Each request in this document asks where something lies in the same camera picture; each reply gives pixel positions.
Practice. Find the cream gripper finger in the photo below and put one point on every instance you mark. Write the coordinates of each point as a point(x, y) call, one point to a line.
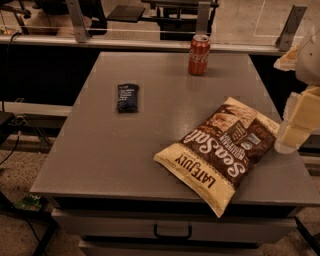
point(301, 118)
point(287, 62)

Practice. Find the dark blue rxbar wrapper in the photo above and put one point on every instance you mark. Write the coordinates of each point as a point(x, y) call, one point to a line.
point(127, 98)

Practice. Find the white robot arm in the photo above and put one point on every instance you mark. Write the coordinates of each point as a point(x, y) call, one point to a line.
point(308, 59)

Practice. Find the brown late july chip bag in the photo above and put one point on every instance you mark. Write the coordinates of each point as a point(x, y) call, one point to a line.
point(214, 157)

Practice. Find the red coca-cola can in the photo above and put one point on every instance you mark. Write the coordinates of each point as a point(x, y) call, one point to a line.
point(198, 54)

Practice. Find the grey drawer cabinet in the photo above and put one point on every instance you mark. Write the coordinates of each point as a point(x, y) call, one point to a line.
point(105, 186)

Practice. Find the green packet on floor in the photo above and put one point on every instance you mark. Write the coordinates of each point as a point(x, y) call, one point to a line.
point(30, 203)

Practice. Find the grey metal bracket right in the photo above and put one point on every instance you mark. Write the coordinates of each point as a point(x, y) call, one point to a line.
point(285, 40)

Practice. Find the grey metal bracket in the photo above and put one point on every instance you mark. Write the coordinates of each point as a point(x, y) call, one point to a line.
point(80, 32)
point(285, 40)
point(203, 13)

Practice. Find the grey metal bracket middle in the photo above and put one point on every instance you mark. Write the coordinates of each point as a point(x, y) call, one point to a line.
point(203, 13)

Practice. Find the black drawer handle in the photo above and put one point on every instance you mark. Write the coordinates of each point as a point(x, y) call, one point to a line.
point(170, 232)

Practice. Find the grey metal bracket left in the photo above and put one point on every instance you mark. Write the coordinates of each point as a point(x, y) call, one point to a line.
point(80, 32)

